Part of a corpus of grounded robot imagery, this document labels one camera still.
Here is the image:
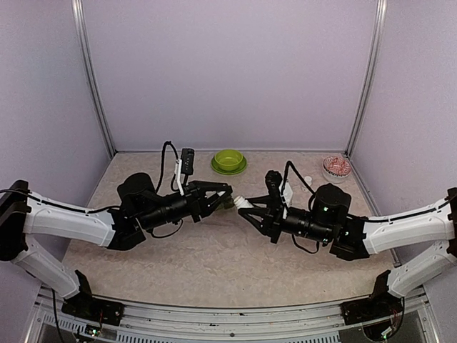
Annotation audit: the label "right aluminium frame post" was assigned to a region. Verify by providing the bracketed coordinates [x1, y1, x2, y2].
[345, 0, 388, 159]

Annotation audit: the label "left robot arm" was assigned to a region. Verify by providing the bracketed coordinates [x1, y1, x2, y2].
[1, 172, 233, 318]

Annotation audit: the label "white pill bottle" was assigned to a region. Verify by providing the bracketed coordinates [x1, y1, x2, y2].
[233, 196, 253, 210]
[304, 176, 313, 189]

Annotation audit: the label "left aluminium frame post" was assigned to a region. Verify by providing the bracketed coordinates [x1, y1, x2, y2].
[71, 0, 117, 159]

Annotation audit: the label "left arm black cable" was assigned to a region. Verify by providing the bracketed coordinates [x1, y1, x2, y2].
[85, 141, 181, 215]

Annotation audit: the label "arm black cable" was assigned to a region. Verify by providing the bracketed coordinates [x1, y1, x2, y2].
[284, 160, 317, 212]
[85, 141, 181, 215]

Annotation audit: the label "aluminium frame post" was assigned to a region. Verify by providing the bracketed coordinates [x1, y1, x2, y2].
[345, 0, 388, 159]
[71, 0, 117, 159]

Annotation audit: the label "green bowl with saucer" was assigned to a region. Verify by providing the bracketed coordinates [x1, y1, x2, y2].
[211, 149, 247, 175]

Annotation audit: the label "red patterned ceramic bowl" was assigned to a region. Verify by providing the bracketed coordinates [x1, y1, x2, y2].
[322, 156, 352, 184]

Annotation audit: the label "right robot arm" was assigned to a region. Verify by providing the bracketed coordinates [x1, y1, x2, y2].
[234, 184, 456, 317]

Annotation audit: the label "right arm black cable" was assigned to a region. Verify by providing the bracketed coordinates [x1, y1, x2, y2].
[284, 160, 317, 212]

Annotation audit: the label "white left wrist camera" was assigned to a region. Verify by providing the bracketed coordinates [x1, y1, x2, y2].
[174, 148, 195, 195]

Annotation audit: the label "green weekly pill organizer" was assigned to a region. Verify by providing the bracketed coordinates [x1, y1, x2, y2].
[219, 201, 235, 209]

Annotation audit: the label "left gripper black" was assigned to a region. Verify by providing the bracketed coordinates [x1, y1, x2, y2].
[139, 181, 233, 231]

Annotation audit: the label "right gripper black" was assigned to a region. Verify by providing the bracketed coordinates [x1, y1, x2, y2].
[238, 195, 333, 244]

